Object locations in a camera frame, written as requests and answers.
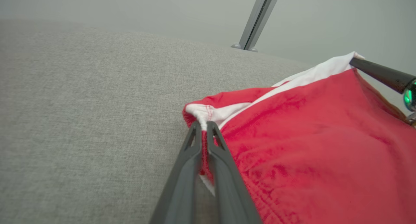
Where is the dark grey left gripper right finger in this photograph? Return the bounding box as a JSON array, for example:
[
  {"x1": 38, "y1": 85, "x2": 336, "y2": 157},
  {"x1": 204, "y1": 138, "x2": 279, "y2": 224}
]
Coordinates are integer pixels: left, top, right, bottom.
[{"x1": 206, "y1": 121, "x2": 262, "y2": 224}]

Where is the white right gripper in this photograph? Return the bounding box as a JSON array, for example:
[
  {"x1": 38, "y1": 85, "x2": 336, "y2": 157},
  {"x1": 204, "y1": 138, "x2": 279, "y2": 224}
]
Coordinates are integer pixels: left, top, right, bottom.
[{"x1": 349, "y1": 57, "x2": 416, "y2": 126}]

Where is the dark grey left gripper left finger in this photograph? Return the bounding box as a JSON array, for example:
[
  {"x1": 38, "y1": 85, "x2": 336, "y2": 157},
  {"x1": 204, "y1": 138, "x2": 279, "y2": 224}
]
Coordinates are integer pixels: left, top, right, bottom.
[{"x1": 149, "y1": 121, "x2": 203, "y2": 224}]

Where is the red basketball jersey white trim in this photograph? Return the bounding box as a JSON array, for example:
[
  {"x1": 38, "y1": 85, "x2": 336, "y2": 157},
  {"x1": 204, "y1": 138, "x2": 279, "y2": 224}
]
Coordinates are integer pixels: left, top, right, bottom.
[{"x1": 182, "y1": 51, "x2": 416, "y2": 224}]

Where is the grey metal partition post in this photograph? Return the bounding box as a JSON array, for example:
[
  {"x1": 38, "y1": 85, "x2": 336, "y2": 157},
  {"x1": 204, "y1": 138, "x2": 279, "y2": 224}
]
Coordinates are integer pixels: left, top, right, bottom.
[{"x1": 231, "y1": 0, "x2": 282, "y2": 53}]

